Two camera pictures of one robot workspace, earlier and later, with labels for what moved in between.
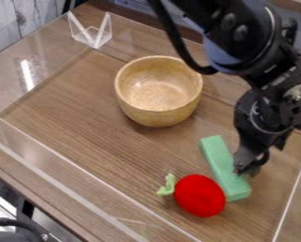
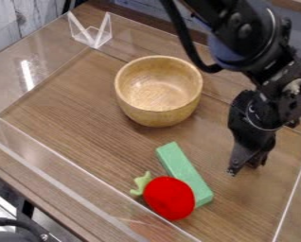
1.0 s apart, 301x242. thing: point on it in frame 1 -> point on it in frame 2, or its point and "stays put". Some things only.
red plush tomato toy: [197, 194] -> [168, 195]
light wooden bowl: [158, 89] stays put
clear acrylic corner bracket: [91, 36] stays put
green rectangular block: [221, 161] -> [181, 169]
